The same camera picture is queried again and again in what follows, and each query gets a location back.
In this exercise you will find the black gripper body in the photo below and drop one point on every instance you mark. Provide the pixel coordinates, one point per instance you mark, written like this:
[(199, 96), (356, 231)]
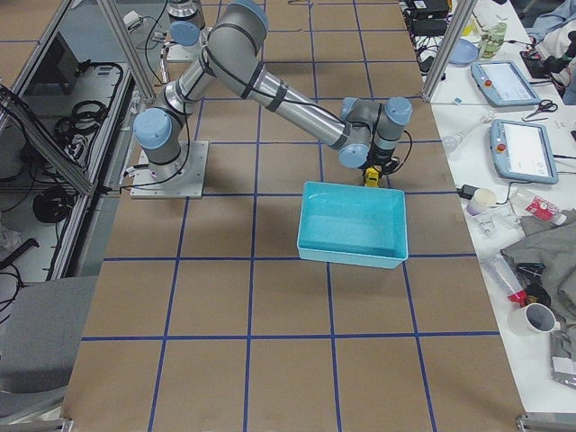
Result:
[(377, 162)]

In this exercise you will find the yellow beetle toy car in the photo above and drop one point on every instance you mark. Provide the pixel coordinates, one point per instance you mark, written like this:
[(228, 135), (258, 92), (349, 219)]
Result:
[(371, 177)]

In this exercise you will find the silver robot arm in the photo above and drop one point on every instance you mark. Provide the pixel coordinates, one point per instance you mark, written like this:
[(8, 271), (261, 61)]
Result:
[(190, 11), (365, 133)]

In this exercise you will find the teal plastic storage bin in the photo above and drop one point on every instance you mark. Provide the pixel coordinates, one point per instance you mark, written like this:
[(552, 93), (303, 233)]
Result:
[(353, 225)]

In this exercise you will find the white paper cup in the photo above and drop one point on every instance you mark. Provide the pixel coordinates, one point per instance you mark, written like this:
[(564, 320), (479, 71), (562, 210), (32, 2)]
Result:
[(482, 200)]

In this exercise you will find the blue plastic bowl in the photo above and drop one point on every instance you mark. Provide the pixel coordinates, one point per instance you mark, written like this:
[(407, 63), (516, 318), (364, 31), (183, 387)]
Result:
[(464, 53)]

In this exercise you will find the lower teach pendant tablet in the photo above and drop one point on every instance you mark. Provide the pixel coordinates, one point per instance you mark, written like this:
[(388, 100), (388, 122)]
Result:
[(522, 151)]

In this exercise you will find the teach pendant tablet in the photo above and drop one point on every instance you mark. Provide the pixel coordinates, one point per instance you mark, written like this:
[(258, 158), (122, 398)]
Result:
[(522, 151), (503, 84)]

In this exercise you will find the upper teach pendant tablet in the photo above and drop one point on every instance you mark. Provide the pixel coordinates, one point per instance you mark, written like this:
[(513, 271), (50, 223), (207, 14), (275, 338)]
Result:
[(503, 84)]

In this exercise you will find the green glass jar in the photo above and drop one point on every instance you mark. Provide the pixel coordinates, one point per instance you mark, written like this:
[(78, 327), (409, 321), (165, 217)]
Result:
[(492, 41)]

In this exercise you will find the red capped clear tube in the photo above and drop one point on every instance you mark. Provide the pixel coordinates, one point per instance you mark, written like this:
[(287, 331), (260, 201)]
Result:
[(504, 277)]

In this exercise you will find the grey cloth pile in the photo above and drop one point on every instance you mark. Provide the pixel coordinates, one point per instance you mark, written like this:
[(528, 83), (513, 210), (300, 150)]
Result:
[(554, 247)]

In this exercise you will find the white grey mug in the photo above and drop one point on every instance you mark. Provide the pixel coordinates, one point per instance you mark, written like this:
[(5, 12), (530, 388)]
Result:
[(533, 319)]

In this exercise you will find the black handled scissors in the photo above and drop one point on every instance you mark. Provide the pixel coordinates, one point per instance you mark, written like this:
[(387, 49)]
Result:
[(545, 106)]

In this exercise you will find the aluminium frame post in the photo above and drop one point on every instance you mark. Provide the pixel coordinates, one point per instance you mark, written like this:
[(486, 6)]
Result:
[(462, 13)]

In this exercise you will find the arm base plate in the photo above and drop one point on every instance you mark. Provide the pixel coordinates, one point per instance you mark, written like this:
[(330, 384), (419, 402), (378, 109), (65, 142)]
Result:
[(189, 51), (178, 180)]

